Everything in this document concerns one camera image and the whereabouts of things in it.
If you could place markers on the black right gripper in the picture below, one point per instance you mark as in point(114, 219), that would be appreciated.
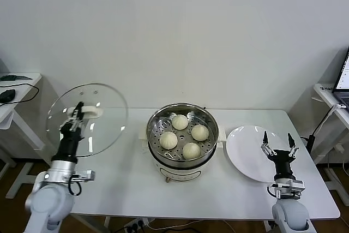
point(282, 162)

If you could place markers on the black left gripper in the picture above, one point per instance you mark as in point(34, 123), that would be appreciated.
point(68, 143)

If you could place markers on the round glass pot lid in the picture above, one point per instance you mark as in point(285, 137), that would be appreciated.
point(109, 124)

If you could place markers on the white steamed baozi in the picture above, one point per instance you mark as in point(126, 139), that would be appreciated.
point(168, 140)
point(179, 122)
point(191, 150)
point(199, 132)

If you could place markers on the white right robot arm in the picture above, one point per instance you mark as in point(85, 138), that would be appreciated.
point(290, 214)

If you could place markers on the perforated steel steamer basket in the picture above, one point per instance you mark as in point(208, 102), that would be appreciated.
point(210, 148)

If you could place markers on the white round plate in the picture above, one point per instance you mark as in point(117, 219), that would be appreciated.
point(245, 148)

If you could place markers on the white power adapter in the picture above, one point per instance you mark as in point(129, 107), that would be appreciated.
point(339, 148)

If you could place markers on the white side desk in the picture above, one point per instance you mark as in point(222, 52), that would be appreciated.
point(16, 91)
point(325, 93)

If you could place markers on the black computer mouse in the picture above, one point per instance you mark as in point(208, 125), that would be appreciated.
point(6, 95)

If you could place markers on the grey open laptop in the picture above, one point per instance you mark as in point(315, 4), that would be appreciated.
point(344, 77)

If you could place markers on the white electric cooking pot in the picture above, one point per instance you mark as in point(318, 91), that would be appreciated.
point(180, 174)

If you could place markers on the white power strip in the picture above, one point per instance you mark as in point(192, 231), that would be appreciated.
point(135, 224)

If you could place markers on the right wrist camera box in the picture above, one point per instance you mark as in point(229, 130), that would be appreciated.
point(293, 188)

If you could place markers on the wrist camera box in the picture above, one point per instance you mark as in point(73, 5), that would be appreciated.
point(293, 188)
point(87, 175)

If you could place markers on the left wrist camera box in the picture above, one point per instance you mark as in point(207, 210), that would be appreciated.
point(87, 175)

